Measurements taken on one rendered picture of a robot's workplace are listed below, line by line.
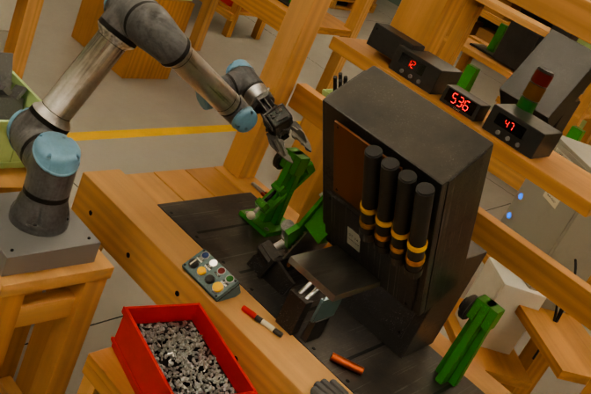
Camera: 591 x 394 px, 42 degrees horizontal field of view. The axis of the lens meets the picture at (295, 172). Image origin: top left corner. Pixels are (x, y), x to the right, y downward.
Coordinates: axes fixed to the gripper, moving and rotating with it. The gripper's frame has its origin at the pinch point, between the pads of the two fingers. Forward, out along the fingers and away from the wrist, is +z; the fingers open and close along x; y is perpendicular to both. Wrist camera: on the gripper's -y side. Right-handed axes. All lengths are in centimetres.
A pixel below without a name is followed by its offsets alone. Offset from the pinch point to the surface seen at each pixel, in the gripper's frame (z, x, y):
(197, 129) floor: -170, 13, -261
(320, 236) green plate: 25.1, -9.5, 3.5
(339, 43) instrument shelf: -20.9, 28.5, 7.3
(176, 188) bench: -25, -33, -28
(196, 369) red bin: 41, -55, 18
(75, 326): 6, -78, -5
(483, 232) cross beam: 45, 34, -16
